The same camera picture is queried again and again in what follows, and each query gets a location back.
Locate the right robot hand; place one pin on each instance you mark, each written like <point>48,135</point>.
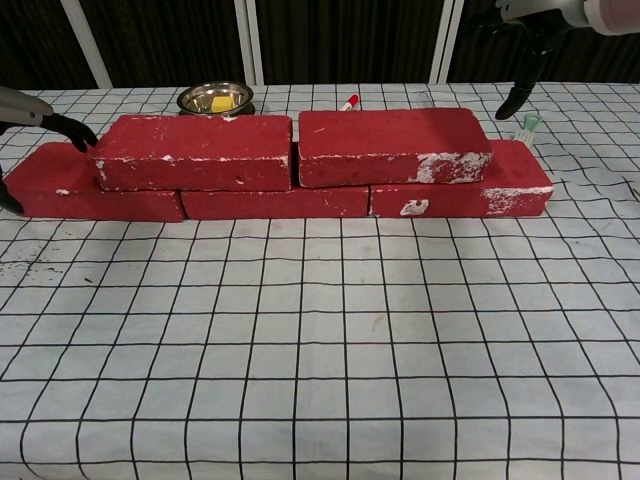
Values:
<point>540,10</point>

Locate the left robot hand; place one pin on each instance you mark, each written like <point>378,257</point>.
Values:
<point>25,107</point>

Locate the red brick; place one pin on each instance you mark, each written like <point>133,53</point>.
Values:
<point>370,135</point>
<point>200,145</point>
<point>65,195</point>
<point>515,170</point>
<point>275,205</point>

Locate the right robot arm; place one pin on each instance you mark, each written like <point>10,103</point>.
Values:
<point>615,15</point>

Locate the green brush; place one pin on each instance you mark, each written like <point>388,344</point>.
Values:
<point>526,131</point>

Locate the metal bowl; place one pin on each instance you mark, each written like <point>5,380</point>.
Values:
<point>197,97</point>

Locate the yellow block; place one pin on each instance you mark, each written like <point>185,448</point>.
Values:
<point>222,104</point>

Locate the red white marker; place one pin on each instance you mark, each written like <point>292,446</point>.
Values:
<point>350,102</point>

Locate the checkered tablecloth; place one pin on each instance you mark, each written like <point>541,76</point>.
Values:
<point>320,325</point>

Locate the white partition post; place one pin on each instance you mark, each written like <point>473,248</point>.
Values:
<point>250,40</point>
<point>445,45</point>
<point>90,50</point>

